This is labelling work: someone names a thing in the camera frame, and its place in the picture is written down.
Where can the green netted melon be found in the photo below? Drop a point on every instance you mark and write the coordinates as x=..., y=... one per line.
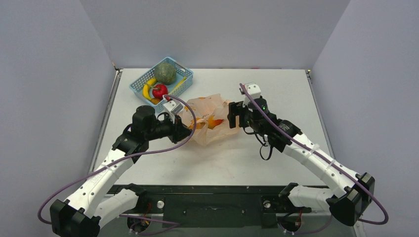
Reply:
x=165, y=73

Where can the thin yellow chili pepper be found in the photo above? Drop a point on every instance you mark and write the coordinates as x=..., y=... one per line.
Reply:
x=179, y=84

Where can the orange translucent plastic bag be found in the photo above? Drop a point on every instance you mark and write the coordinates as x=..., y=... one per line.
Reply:
x=213, y=106

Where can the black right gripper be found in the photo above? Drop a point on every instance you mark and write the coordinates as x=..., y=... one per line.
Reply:
x=234, y=113

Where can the yellow fake banana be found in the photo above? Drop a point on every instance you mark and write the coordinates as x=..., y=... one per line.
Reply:
x=147, y=87

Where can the light blue perforated basket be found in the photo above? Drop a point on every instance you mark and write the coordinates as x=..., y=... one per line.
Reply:
x=137, y=85

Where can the brown fake kiwi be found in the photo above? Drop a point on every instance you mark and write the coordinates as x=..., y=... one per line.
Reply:
x=155, y=101

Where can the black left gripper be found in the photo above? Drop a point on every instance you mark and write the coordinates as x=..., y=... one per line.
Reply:
x=180, y=131

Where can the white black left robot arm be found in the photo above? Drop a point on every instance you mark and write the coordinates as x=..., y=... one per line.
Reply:
x=85, y=212

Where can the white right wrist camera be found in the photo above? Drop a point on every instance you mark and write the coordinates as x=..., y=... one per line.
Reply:
x=253, y=90

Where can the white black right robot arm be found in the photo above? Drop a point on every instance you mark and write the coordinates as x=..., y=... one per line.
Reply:
x=347, y=193

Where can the orange fake mango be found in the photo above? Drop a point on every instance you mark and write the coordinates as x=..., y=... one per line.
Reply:
x=212, y=123

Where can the red fake tomato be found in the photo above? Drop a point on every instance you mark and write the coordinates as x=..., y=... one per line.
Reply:
x=159, y=91

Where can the fake peach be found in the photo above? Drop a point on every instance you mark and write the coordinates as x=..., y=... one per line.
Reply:
x=200, y=125

